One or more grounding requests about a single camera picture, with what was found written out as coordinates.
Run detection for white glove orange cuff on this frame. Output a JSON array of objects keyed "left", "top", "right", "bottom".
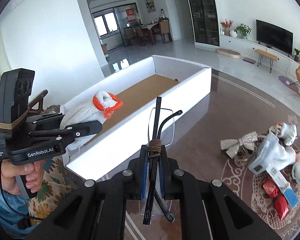
[{"left": 59, "top": 90, "right": 124, "bottom": 151}]

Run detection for white knit glove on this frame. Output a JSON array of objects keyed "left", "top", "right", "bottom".
[{"left": 273, "top": 122, "right": 300, "bottom": 185}]

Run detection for blue white small carton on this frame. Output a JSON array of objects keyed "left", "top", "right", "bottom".
[{"left": 266, "top": 166, "right": 299, "bottom": 208}]

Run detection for wooden bench hairpin legs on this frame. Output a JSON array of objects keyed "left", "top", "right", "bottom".
[{"left": 255, "top": 49, "right": 278, "bottom": 73}]

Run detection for oval beige floor mat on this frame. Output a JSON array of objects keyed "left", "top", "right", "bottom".
[{"left": 216, "top": 48, "right": 242, "bottom": 59}]

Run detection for white tv cabinet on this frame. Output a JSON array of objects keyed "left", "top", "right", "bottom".
[{"left": 219, "top": 35, "right": 299, "bottom": 76}]

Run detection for black frame eyeglasses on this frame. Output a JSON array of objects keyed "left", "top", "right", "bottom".
[{"left": 143, "top": 96, "right": 183, "bottom": 225}]

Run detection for black glass display cabinet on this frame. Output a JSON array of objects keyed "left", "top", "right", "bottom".
[{"left": 189, "top": 0, "right": 219, "bottom": 46}]

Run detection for red snack packet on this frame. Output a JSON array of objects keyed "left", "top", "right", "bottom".
[{"left": 262, "top": 178, "right": 289, "bottom": 221}]

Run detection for dining table with chairs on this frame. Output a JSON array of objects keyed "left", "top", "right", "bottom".
[{"left": 124, "top": 18, "right": 173, "bottom": 46}]

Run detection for red flower vase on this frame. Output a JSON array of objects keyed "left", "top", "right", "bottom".
[{"left": 220, "top": 19, "right": 234, "bottom": 36}]

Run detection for person's left hand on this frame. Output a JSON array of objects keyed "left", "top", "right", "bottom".
[{"left": 0, "top": 158, "right": 44, "bottom": 196}]

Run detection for clear plastic box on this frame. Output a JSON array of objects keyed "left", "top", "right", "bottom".
[{"left": 248, "top": 132, "right": 286, "bottom": 175}]

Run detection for black flat television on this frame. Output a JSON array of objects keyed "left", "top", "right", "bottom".
[{"left": 256, "top": 20, "right": 293, "bottom": 55}]

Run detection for white cardboard box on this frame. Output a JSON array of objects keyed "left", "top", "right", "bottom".
[{"left": 61, "top": 55, "right": 212, "bottom": 180}]

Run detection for green potted plant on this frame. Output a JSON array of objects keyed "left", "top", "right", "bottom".
[{"left": 235, "top": 23, "right": 252, "bottom": 39}]

